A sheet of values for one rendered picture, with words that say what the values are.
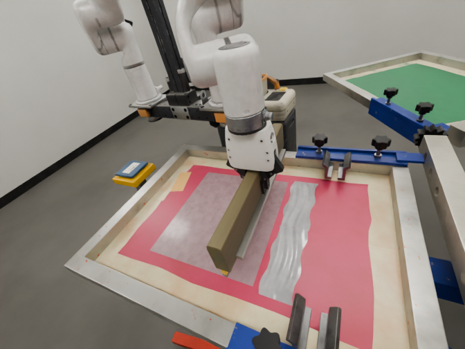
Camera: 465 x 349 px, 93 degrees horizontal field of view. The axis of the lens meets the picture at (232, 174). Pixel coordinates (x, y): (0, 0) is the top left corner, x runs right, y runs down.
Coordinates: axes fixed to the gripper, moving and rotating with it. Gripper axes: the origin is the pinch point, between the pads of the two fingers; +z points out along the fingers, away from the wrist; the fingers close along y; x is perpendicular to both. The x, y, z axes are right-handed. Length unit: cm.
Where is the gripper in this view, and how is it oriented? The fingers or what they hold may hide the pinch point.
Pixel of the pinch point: (257, 182)
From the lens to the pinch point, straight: 52.0
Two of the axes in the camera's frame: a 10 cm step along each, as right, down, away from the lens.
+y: -9.0, -1.2, 4.2
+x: -3.9, 6.4, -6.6
